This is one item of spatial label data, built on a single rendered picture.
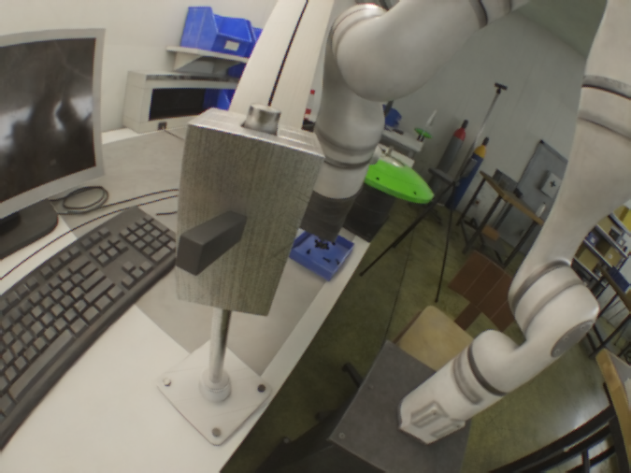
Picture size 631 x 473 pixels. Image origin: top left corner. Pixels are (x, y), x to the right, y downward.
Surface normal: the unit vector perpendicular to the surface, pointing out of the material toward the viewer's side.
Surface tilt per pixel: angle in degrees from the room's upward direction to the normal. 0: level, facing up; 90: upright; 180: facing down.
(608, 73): 106
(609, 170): 122
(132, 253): 6
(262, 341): 0
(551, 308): 75
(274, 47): 47
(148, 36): 90
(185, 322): 0
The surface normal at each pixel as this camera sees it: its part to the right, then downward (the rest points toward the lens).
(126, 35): 0.85, 0.48
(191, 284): 0.10, 0.59
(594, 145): -0.99, 0.11
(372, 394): 0.32, -0.79
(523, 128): -0.41, 0.39
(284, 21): 0.29, -0.11
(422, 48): 0.27, 0.70
